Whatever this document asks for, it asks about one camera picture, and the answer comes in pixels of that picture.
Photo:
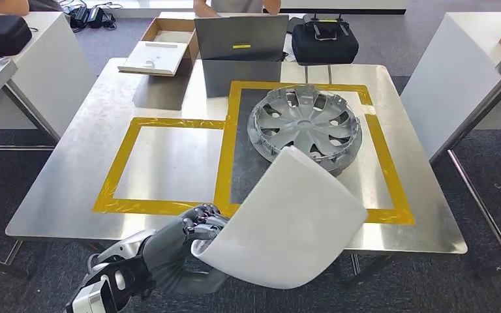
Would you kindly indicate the white foam tray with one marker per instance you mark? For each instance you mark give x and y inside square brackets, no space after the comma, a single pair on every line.
[153,58]

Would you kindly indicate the large yellow tape frame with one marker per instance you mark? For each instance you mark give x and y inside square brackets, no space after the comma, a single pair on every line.
[229,142]

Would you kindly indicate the grey laptop with yellow sticker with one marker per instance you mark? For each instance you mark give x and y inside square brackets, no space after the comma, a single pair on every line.
[242,36]

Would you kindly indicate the black charger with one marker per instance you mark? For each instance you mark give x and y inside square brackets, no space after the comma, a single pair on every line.
[79,15]
[96,16]

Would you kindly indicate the black remote controller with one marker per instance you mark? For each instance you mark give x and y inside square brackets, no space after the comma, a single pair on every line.
[326,28]

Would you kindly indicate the person's right forearm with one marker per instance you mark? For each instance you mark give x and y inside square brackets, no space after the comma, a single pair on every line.
[203,8]

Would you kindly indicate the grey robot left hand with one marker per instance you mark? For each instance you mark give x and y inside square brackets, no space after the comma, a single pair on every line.
[168,259]

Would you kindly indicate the open brown cardboard box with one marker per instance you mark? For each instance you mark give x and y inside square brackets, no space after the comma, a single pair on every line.
[192,47]

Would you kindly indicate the person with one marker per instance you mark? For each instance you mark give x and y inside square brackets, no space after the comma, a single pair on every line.
[237,5]

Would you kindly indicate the small yellow tape frame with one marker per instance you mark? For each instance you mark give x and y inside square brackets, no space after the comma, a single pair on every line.
[119,164]

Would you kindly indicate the silver wheel hubcap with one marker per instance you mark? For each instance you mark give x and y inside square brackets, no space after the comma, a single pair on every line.
[306,125]

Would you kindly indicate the white curved plastic part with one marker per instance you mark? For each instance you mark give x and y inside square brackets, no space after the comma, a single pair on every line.
[285,229]

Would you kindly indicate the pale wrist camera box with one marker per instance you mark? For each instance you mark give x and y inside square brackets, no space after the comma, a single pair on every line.
[88,300]

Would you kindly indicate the person's left forearm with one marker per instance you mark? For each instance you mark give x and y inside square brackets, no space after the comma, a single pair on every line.
[272,5]

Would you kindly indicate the black zip case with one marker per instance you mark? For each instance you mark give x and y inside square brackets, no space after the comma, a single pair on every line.
[324,49]

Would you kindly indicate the person's forearm with wristband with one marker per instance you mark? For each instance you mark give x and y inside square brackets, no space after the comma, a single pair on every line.
[8,6]

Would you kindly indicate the black case with yellow sticker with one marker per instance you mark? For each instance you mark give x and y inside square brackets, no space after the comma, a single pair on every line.
[0,36]

